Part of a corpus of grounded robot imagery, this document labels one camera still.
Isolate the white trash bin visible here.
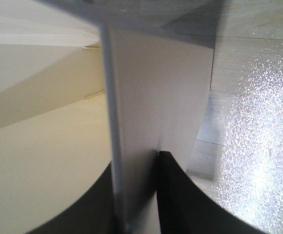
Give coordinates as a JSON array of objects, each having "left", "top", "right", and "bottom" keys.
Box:
[{"left": 0, "top": 0, "right": 213, "bottom": 234}]

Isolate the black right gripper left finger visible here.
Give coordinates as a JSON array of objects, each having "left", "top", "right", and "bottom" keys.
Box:
[{"left": 29, "top": 165, "right": 117, "bottom": 234}]

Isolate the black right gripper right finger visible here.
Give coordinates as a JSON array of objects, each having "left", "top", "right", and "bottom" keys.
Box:
[{"left": 157, "top": 151, "right": 261, "bottom": 234}]

